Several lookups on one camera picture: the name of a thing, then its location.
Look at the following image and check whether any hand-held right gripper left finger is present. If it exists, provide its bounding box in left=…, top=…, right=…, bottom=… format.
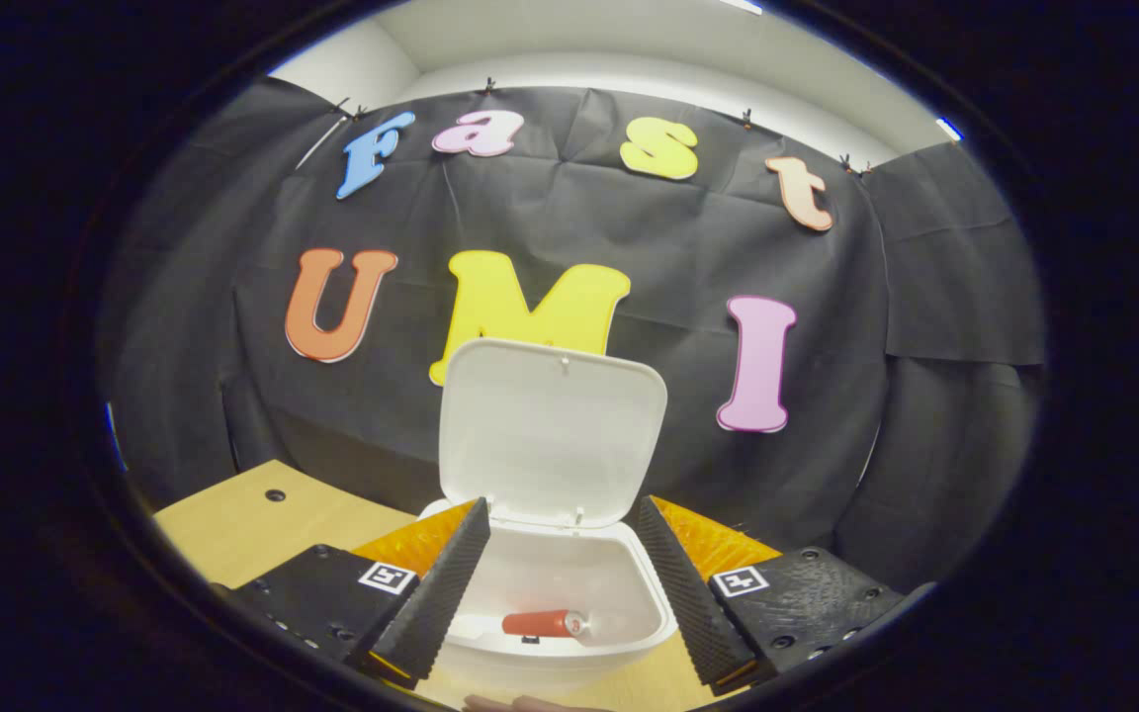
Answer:
left=219, top=497, right=491, bottom=690

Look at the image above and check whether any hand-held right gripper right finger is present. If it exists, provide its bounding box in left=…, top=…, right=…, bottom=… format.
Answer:
left=637, top=494, right=907, bottom=693

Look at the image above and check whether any red pop can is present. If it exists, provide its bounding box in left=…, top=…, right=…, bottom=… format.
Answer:
left=501, top=609, right=588, bottom=639

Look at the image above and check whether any white desktop garbage bin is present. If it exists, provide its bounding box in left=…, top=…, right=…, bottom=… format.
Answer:
left=418, top=338, right=679, bottom=693

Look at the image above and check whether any black backdrop cloth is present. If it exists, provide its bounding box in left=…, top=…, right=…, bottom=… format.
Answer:
left=95, top=77, right=1047, bottom=594

